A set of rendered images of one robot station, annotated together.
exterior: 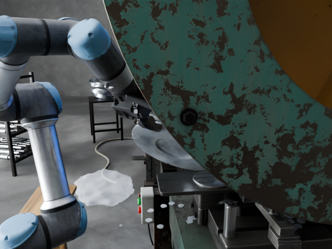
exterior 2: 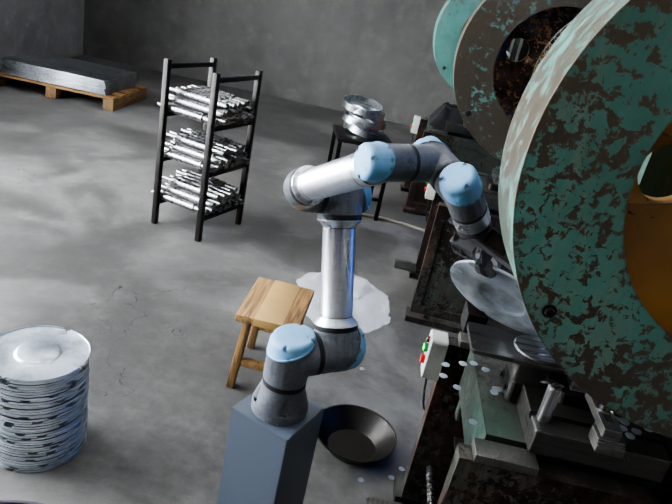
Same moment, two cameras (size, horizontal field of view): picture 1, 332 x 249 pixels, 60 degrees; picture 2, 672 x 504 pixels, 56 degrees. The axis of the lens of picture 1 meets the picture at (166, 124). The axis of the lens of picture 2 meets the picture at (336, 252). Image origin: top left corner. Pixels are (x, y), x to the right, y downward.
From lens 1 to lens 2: 70 cm
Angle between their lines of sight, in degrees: 11
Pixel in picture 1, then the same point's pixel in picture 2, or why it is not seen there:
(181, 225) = (483, 393)
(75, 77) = (302, 62)
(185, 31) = (567, 252)
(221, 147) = (567, 340)
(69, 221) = (347, 349)
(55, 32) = (425, 165)
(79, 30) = (454, 176)
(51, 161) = (344, 272)
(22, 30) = (399, 162)
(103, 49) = (472, 199)
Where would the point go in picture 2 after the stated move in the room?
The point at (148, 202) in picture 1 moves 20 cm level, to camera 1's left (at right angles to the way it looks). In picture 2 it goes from (438, 352) to (371, 332)
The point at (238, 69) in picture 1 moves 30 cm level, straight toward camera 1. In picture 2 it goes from (600, 287) to (576, 374)
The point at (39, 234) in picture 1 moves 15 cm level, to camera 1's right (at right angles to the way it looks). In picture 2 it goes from (315, 354) to (372, 371)
